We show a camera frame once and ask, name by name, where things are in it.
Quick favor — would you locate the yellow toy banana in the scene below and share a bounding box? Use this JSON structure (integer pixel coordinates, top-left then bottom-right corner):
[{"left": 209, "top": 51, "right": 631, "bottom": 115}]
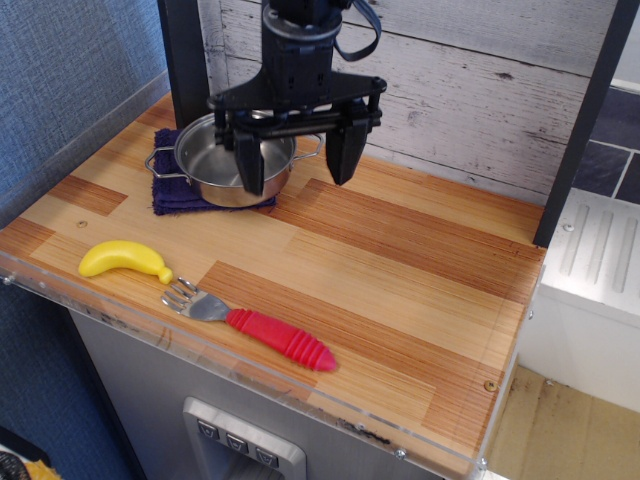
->
[{"left": 78, "top": 240, "right": 174, "bottom": 284}]

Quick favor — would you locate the black right frame post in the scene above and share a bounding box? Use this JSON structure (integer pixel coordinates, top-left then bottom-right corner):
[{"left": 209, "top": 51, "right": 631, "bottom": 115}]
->
[{"left": 533, "top": 0, "right": 639, "bottom": 248}]

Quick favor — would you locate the white ribbed cabinet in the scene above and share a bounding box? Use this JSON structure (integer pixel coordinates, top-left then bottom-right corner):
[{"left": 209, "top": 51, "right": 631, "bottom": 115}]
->
[{"left": 518, "top": 189, "right": 639, "bottom": 411}]

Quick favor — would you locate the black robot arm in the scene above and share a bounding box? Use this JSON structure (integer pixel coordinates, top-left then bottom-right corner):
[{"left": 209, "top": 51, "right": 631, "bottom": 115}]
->
[{"left": 207, "top": 1, "right": 387, "bottom": 195}]

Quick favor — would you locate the silver dispenser button panel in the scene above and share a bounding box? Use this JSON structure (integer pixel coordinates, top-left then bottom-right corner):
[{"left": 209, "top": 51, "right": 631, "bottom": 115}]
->
[{"left": 183, "top": 397, "right": 307, "bottom": 479}]

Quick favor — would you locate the purple folded towel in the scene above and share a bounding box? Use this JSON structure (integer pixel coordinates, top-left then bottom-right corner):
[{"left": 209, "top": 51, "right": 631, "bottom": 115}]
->
[{"left": 151, "top": 127, "right": 278, "bottom": 217}]

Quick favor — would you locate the yellow black object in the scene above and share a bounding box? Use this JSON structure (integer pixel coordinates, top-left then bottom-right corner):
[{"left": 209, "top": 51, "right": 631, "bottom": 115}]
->
[{"left": 1, "top": 451, "right": 62, "bottom": 480}]

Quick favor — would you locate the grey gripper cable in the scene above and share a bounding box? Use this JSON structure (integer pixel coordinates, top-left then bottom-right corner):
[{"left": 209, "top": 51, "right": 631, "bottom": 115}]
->
[{"left": 333, "top": 0, "right": 384, "bottom": 63}]

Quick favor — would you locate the black frame post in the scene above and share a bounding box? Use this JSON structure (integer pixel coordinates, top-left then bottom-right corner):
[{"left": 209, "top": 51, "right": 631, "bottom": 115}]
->
[
  {"left": 157, "top": 0, "right": 210, "bottom": 128},
  {"left": 533, "top": 0, "right": 639, "bottom": 248}
]

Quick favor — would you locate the fork with red handle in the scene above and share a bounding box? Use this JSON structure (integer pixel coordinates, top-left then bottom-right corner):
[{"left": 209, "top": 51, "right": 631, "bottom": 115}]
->
[{"left": 161, "top": 277, "right": 337, "bottom": 372}]

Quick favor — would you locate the black left frame post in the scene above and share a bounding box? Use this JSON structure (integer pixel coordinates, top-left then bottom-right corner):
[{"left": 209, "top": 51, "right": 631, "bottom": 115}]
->
[{"left": 157, "top": 0, "right": 210, "bottom": 128}]

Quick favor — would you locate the stainless steel pot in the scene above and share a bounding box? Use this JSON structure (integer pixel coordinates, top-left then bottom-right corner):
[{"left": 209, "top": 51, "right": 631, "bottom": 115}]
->
[{"left": 145, "top": 115, "right": 324, "bottom": 209}]

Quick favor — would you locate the clear acrylic table edge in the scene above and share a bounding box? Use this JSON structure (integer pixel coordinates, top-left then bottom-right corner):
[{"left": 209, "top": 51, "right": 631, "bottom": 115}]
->
[{"left": 1, "top": 254, "right": 516, "bottom": 479}]

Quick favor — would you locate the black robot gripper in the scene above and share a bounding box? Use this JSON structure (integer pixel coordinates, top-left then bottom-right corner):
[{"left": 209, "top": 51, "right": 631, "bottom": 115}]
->
[{"left": 208, "top": 1, "right": 386, "bottom": 196}]

